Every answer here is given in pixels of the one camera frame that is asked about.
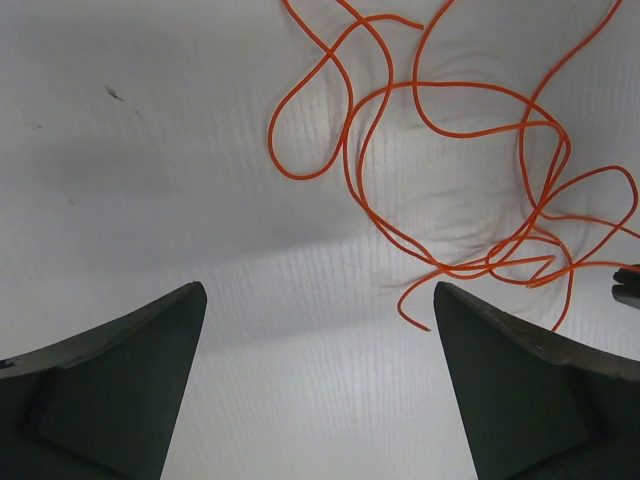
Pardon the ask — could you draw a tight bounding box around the orange yellow cable pile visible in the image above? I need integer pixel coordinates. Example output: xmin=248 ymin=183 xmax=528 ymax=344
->
xmin=267 ymin=0 xmax=640 ymax=334

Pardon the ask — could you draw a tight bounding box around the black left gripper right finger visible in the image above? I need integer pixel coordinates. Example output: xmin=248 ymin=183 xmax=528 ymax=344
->
xmin=434 ymin=282 xmax=639 ymax=479

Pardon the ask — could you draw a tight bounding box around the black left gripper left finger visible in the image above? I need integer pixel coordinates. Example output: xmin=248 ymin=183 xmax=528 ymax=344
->
xmin=1 ymin=282 xmax=207 ymax=479

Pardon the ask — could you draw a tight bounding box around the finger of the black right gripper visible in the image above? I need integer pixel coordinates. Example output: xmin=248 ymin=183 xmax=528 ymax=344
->
xmin=611 ymin=267 xmax=640 ymax=308

